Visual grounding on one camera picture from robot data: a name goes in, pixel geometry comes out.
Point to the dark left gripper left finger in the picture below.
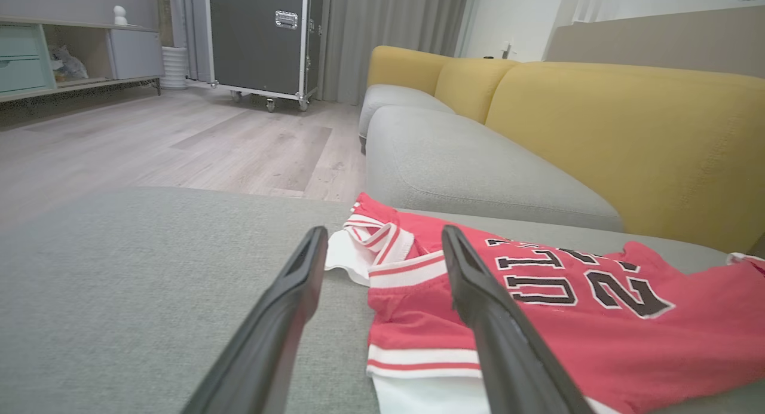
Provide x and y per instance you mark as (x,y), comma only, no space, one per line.
(269,342)

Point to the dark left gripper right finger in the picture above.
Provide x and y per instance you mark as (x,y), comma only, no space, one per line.
(508,354)

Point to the red basketball jersey black numerals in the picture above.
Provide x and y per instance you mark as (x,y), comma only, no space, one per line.
(687,342)

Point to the large grey sofa ottoman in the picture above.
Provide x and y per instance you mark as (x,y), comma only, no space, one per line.
(149,294)

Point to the grey sofa seat cushion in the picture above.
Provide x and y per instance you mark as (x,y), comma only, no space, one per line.
(466,163)
(394,100)

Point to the yellow sofa back cushion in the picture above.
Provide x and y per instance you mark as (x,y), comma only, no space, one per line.
(403,67)
(645,139)
(472,85)

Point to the white ribbed bin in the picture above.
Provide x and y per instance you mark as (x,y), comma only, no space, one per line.
(174,67)

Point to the black wheeled flight case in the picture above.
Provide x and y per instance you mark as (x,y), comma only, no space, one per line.
(257,37)

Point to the low cabinet teal drawers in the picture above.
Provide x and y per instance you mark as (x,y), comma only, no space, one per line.
(134,52)

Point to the grey toy in cabinet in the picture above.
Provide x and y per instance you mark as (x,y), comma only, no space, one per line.
(69,64)

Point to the beige upholstered panel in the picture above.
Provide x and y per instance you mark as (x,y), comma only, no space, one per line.
(657,40)

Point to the small white figurine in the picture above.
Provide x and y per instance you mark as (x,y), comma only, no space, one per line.
(120,17)

